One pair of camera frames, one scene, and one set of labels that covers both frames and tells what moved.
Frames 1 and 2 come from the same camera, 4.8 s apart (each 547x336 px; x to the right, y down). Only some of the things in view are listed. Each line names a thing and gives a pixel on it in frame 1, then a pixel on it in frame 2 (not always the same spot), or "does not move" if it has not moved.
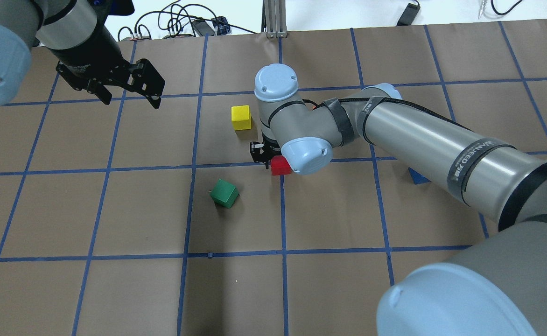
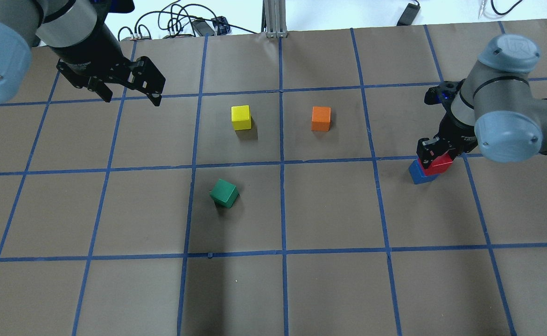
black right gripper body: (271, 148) → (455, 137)
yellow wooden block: (241, 117) does not move
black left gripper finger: (147, 81) does not move
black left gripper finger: (97, 88) does not move
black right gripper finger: (256, 151) → (427, 149)
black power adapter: (409, 15) does not move
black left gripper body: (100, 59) does not move
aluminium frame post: (273, 21) does not move
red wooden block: (279, 166) → (441, 165)
